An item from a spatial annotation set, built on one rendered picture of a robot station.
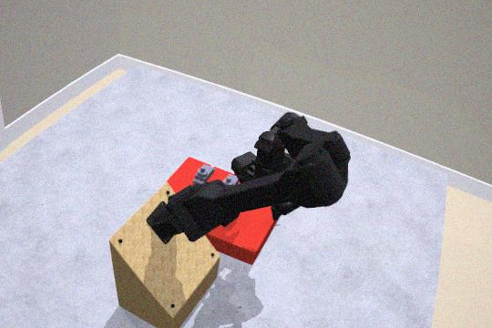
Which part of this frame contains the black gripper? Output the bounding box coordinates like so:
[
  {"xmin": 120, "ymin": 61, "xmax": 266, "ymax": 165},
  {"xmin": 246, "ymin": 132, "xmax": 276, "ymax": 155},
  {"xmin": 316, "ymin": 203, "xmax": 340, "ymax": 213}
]
[{"xmin": 231, "ymin": 151, "xmax": 301, "ymax": 220}]

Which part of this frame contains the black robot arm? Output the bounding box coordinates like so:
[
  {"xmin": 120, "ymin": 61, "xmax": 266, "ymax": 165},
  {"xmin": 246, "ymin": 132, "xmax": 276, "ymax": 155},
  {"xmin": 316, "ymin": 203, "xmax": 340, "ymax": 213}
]
[{"xmin": 147, "ymin": 111, "xmax": 351, "ymax": 244}]

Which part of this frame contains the red flat deck plate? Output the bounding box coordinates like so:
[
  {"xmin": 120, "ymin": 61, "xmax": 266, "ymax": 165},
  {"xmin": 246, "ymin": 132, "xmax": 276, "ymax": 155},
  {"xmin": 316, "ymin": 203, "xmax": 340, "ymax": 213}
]
[{"xmin": 163, "ymin": 157, "xmax": 279, "ymax": 265}]

